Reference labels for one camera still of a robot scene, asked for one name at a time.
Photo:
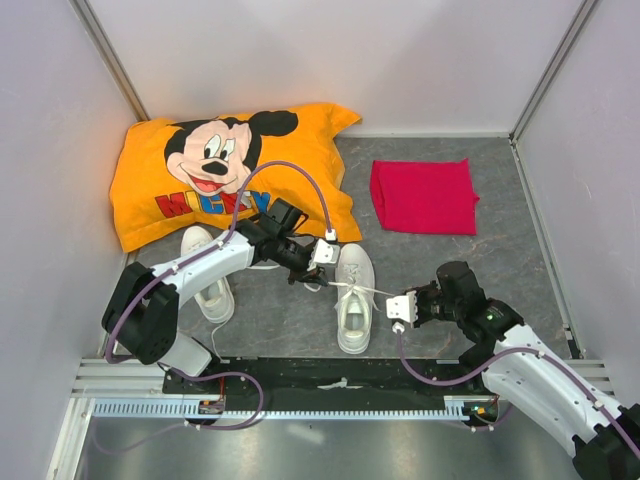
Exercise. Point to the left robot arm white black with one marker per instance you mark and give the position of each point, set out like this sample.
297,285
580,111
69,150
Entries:
142,314

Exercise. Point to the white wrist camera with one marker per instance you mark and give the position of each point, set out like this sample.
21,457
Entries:
326,251
402,311

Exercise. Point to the red folded cloth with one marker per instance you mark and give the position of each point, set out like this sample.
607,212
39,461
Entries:
435,198

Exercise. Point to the white sneaker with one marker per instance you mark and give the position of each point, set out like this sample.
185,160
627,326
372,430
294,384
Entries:
354,279
216,301

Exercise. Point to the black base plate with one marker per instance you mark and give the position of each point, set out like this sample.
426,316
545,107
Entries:
323,383

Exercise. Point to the slotted aluminium cable duct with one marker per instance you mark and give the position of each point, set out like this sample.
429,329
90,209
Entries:
452,409

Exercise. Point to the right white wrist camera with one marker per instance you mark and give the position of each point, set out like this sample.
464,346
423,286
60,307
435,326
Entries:
402,311

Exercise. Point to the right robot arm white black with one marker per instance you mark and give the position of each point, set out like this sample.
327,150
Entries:
596,430

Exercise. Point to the orange Mickey Mouse pillow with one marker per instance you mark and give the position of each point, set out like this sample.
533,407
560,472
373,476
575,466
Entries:
173,174

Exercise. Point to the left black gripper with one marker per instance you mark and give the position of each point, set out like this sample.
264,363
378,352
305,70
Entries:
316,275

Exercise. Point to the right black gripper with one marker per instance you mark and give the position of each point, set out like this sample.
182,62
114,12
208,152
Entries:
420,291

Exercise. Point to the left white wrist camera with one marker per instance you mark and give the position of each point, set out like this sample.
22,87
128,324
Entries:
326,251

